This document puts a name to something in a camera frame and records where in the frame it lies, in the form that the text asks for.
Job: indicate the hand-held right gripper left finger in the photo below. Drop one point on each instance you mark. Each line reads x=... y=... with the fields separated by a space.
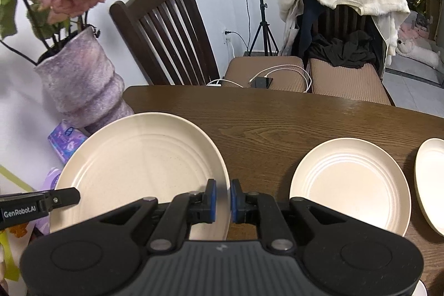
x=212 y=195

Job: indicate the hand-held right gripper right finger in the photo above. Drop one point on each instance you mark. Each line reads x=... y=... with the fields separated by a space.
x=236 y=200

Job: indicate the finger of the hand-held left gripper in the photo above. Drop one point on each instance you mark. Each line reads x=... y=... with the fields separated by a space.
x=62 y=197

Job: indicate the cream round plate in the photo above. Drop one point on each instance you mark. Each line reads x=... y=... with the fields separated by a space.
x=138 y=164
x=350 y=185
x=433 y=185

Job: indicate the purple soft tissue pack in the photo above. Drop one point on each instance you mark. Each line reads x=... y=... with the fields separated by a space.
x=52 y=181

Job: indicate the purple and white tissue cube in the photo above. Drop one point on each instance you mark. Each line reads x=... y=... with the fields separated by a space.
x=66 y=143

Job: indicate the white charger adapter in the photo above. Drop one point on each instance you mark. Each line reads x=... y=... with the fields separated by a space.
x=215 y=83

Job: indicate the purple textured vase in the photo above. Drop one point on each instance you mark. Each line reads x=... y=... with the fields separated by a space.
x=79 y=84

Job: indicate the black smartphone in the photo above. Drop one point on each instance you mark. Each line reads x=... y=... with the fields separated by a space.
x=262 y=82

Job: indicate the dark wooden dining chair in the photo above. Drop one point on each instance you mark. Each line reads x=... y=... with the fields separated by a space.
x=163 y=29
x=347 y=81

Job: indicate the beige fabric garment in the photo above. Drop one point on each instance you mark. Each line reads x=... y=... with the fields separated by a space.
x=291 y=29

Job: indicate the black garment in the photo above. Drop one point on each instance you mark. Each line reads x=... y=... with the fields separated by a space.
x=343 y=51

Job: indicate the navy trousers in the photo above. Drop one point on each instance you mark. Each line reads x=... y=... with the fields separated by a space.
x=310 y=25

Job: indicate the white zip jacket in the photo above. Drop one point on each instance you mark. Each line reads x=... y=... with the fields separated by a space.
x=390 y=32

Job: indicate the white plush toy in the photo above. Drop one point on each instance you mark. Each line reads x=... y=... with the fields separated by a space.
x=419 y=53

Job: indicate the pink bedding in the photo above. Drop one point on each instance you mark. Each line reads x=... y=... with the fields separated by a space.
x=412 y=29

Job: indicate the gold foil wrapping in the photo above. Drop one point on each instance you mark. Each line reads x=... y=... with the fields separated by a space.
x=419 y=4

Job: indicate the brown cardboard box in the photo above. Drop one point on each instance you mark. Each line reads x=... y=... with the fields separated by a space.
x=433 y=15

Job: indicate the white wall socket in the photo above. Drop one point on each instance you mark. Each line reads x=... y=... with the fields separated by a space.
x=226 y=38

